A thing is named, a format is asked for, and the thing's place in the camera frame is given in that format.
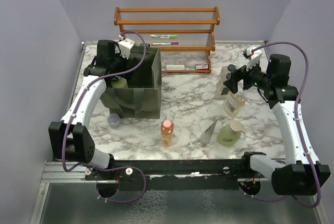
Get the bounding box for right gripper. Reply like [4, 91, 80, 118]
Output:
[224, 57, 272, 93]

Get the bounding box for clear square bottle black caps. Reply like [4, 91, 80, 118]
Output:
[215, 64, 236, 99]

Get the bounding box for green lotion pump bottle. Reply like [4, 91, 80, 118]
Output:
[111, 76, 128, 88]

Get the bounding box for green canvas bag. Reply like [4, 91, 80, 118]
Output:
[100, 47, 162, 119]

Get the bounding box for orange bottle pink cap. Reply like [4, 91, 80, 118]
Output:
[161, 120, 174, 147]

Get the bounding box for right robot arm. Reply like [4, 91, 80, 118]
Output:
[224, 54, 330, 196]

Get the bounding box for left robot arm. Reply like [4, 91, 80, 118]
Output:
[49, 37, 136, 180]

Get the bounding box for amber mouthwash bottle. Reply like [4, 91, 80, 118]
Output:
[223, 88, 246, 118]

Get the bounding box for red card box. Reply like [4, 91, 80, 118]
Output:
[195, 63, 209, 70]

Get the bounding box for white eraser case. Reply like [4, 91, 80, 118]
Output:
[166, 64, 185, 71]

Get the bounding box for green marker pen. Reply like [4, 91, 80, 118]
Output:
[150, 34, 177, 39]

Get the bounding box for magenta marker pen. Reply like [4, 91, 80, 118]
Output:
[151, 42, 179, 46]

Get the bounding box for small blue cup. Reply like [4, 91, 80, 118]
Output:
[107, 113, 121, 128]

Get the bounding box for green soap pump dispenser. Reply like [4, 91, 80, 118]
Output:
[217, 120, 245, 147]

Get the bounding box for wooden shelf rack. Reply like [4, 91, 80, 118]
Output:
[113, 7, 221, 74]

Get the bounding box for silver foil pouch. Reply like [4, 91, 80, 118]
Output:
[199, 119, 218, 146]

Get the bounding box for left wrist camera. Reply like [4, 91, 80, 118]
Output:
[118, 35, 136, 60]

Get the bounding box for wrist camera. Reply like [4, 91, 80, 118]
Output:
[243, 45, 262, 71]
[118, 35, 136, 60]

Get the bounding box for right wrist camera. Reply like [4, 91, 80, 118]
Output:
[243, 45, 262, 71]

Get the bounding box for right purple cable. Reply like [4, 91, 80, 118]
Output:
[238, 41, 323, 208]

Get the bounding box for purple cable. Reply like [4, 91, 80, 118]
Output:
[62, 31, 148, 204]
[238, 41, 323, 208]

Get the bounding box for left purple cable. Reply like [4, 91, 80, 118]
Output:
[62, 31, 148, 204]

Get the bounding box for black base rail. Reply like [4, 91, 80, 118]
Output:
[85, 159, 263, 196]

